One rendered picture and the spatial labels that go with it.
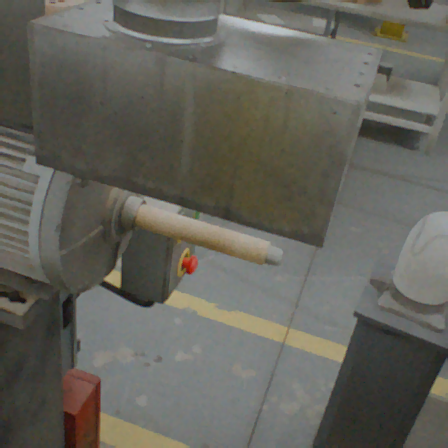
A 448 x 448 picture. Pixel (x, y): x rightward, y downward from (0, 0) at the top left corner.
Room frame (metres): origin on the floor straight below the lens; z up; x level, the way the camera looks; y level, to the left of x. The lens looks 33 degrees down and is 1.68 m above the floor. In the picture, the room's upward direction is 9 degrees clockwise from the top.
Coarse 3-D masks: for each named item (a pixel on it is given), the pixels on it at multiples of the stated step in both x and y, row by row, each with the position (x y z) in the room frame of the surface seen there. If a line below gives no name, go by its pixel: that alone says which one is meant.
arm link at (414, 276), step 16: (432, 224) 1.23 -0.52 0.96; (416, 240) 1.23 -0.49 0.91; (432, 240) 1.20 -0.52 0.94; (400, 256) 1.25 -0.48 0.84; (416, 256) 1.20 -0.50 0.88; (432, 256) 1.18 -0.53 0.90; (400, 272) 1.22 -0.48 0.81; (416, 272) 1.19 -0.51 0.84; (432, 272) 1.17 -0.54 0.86; (400, 288) 1.21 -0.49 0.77; (416, 288) 1.18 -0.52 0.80; (432, 288) 1.17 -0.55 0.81; (432, 304) 1.17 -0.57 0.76
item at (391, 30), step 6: (384, 24) 7.28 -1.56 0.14; (390, 24) 7.27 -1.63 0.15; (396, 24) 7.25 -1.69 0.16; (402, 24) 7.24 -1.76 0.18; (378, 30) 7.46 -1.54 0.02; (384, 30) 7.28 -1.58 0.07; (390, 30) 7.26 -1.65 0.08; (396, 30) 7.25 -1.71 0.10; (402, 30) 7.23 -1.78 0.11; (384, 36) 7.21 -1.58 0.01; (390, 36) 7.24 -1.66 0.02; (396, 36) 7.24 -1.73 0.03; (402, 36) 7.31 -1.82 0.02
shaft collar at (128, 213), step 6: (132, 198) 0.64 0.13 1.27; (138, 198) 0.65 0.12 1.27; (126, 204) 0.63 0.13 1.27; (132, 204) 0.63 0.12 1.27; (138, 204) 0.63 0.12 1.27; (144, 204) 0.65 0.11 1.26; (126, 210) 0.62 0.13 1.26; (132, 210) 0.62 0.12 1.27; (120, 216) 0.62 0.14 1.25; (126, 216) 0.62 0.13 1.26; (132, 216) 0.62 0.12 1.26; (120, 222) 0.62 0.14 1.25; (126, 222) 0.62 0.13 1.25; (132, 222) 0.62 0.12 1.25; (126, 228) 0.62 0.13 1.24; (132, 228) 0.62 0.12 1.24; (138, 228) 0.63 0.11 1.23
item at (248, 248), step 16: (144, 208) 0.63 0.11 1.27; (144, 224) 0.62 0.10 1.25; (160, 224) 0.62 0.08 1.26; (176, 224) 0.61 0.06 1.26; (192, 224) 0.61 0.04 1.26; (208, 224) 0.62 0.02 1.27; (192, 240) 0.60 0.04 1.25; (208, 240) 0.60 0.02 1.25; (224, 240) 0.60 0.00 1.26; (240, 240) 0.60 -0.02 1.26; (256, 240) 0.60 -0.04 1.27; (240, 256) 0.59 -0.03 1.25; (256, 256) 0.58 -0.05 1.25
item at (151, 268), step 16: (160, 208) 0.87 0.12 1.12; (176, 208) 0.87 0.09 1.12; (144, 240) 0.84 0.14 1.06; (160, 240) 0.83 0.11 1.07; (176, 240) 0.84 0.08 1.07; (128, 256) 0.85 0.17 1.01; (144, 256) 0.84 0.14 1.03; (160, 256) 0.83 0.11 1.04; (176, 256) 0.86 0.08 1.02; (128, 272) 0.85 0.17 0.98; (144, 272) 0.84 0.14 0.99; (160, 272) 0.83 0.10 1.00; (176, 272) 0.87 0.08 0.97; (112, 288) 0.86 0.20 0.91; (128, 288) 0.85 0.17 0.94; (144, 288) 0.84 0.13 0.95; (160, 288) 0.83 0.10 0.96; (144, 304) 0.87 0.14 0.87
